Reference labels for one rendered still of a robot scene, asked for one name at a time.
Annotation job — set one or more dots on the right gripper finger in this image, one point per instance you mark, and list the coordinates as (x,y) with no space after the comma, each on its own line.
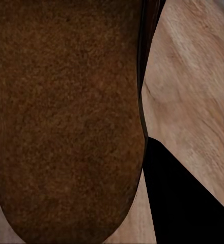
(183,210)

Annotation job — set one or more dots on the sandal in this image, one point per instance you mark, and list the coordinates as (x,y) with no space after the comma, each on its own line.
(73,135)

